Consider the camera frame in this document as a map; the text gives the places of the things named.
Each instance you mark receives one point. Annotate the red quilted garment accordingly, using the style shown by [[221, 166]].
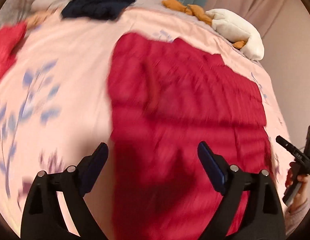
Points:
[[7, 45]]

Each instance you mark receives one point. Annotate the grey cloth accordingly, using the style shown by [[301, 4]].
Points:
[[48, 2]]

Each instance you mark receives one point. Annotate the small orange cloth left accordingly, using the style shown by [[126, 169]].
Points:
[[38, 18]]

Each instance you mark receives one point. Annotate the white plush goose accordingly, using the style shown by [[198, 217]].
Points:
[[234, 26]]

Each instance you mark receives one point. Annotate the red down jacket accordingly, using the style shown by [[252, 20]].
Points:
[[175, 92]]

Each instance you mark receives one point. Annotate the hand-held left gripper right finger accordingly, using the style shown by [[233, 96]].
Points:
[[211, 165]]

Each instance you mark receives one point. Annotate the pink printed duvet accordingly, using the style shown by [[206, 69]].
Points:
[[70, 55]]

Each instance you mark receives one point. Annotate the navy blue garment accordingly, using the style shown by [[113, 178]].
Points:
[[100, 0]]

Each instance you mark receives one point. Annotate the person's right forearm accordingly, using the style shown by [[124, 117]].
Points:
[[298, 217]]

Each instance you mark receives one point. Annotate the person's right hand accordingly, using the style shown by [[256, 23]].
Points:
[[303, 187]]

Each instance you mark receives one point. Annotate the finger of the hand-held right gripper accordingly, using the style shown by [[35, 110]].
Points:
[[291, 148]]

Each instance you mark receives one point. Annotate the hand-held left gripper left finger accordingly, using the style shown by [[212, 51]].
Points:
[[95, 165]]

